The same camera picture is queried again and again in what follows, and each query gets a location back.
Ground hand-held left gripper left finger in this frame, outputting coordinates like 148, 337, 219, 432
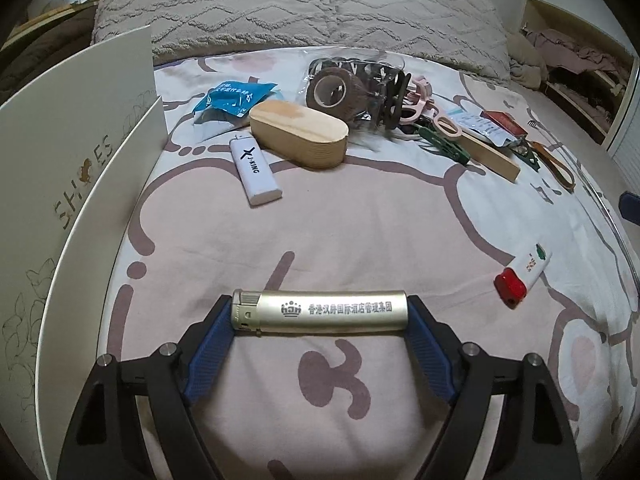
57, 294, 236, 480

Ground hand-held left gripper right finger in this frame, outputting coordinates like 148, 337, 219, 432
406, 294, 583, 480

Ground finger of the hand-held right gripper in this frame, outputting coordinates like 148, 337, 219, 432
619, 191, 640, 221

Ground gold lighter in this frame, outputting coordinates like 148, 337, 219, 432
231, 287, 410, 338

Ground white lighter red cap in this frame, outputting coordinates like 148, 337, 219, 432
493, 239, 553, 309

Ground wooden block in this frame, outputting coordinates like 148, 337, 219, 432
452, 132, 521, 183

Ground white lighter black print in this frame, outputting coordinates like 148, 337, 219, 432
229, 136, 283, 207

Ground white shoe box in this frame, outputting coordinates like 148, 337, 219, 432
0, 24, 166, 480

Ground white sliding door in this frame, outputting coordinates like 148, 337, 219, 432
607, 60, 640, 181

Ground printed pink bed blanket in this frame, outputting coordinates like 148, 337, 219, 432
35, 45, 640, 480

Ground red flat box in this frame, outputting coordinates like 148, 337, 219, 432
482, 110, 528, 137

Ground pile of clothes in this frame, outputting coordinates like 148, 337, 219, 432
525, 27, 633, 126

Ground white green packet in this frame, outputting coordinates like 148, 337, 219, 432
447, 107, 513, 148

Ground beige plush cushion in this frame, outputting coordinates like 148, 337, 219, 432
507, 32, 548, 90

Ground pink scissors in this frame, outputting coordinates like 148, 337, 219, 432
397, 74, 463, 142

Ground clear plastic bag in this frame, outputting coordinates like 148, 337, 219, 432
300, 55, 406, 136

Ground oval wooden box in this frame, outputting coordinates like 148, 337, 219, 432
248, 100, 349, 169

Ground blue plastic packet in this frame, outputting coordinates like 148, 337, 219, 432
192, 80, 283, 142

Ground black hair claw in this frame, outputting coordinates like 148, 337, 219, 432
367, 62, 412, 133

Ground brown tape roll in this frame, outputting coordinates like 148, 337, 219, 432
305, 67, 366, 113

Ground beige knitted pillow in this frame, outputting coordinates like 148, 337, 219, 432
320, 0, 513, 81
92, 0, 346, 63

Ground cream wall cupboard shelf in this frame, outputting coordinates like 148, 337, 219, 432
520, 0, 640, 146

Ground brown leather strap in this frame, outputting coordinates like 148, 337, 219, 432
530, 140, 577, 192

